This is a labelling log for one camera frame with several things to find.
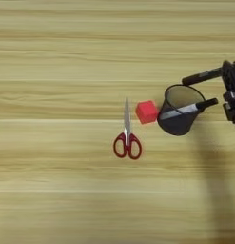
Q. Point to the black pen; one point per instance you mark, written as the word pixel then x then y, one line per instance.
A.
pixel 198 77

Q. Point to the white marker with black cap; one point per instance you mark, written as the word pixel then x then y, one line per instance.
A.
pixel 185 109

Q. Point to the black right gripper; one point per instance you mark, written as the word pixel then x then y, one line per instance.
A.
pixel 233 108

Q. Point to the red cube block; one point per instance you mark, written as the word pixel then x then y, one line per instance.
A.
pixel 146 111

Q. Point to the black mesh pen cup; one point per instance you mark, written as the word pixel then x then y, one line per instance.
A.
pixel 176 127

